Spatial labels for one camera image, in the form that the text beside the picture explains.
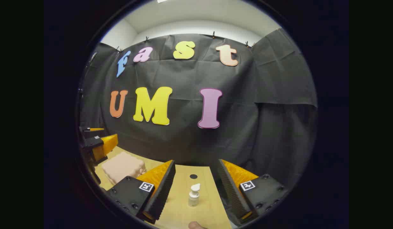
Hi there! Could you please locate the clear white pump bottle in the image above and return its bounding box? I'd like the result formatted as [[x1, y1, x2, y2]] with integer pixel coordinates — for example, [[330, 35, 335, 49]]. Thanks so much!
[[188, 183, 201, 207]]

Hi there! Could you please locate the black backdrop cloth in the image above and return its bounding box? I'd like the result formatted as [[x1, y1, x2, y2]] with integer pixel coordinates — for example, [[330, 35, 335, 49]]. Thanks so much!
[[79, 28, 318, 191]]

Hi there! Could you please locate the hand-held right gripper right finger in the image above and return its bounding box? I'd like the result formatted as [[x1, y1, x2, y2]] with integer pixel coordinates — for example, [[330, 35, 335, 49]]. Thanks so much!
[[218, 159, 289, 225]]

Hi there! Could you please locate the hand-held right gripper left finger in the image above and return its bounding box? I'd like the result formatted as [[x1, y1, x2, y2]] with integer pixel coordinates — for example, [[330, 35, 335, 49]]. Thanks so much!
[[106, 160, 176, 225]]

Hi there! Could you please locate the pink suitcase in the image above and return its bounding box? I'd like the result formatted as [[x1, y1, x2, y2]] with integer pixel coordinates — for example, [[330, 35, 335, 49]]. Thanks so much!
[[102, 151, 146, 186]]

